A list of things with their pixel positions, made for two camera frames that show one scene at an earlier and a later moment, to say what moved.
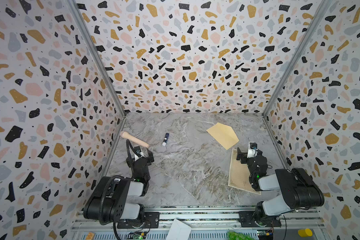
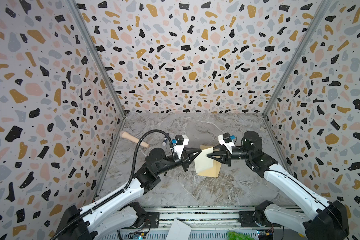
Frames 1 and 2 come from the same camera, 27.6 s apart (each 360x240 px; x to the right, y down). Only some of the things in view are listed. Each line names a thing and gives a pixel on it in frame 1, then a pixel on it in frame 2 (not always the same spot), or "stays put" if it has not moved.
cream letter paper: [239, 174] -> [203, 162]
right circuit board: [265, 234] stays put
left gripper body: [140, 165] -> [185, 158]
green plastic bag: [235, 235] stays put
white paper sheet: [179, 231] stays put
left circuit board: [140, 235] stays put
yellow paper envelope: [224, 134] -> [213, 172]
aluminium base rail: [214, 223] stays put
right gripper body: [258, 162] -> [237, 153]
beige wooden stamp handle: [125, 134] stays put
